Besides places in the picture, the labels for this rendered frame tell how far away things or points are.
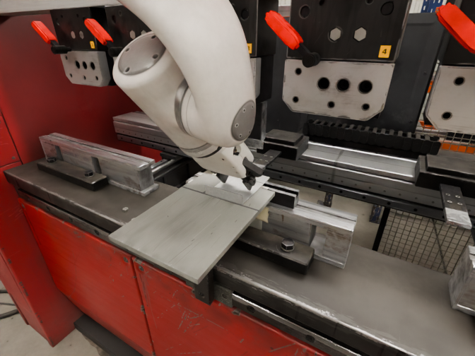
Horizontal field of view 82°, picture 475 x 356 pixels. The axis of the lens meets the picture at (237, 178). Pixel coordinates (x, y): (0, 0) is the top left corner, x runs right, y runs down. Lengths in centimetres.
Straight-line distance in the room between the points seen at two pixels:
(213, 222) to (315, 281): 23
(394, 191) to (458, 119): 38
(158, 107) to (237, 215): 25
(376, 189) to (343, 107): 39
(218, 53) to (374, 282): 49
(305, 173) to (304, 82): 41
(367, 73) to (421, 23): 56
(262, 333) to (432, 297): 32
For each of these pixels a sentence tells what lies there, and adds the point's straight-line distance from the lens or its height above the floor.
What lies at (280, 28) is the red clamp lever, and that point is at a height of 129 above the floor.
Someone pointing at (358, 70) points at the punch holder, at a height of 124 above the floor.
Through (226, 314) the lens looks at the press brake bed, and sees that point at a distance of 67.
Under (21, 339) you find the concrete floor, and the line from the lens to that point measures 183.
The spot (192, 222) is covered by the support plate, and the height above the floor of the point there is 100.
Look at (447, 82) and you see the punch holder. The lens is 44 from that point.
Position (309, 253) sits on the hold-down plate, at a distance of 57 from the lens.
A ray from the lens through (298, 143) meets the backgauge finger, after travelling 77.
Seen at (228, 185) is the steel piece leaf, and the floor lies 100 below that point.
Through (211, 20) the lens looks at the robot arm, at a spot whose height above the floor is 130.
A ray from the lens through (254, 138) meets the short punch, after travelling 55.
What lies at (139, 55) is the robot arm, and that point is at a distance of 33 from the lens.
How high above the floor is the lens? 129
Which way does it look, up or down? 28 degrees down
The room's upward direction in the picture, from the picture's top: straight up
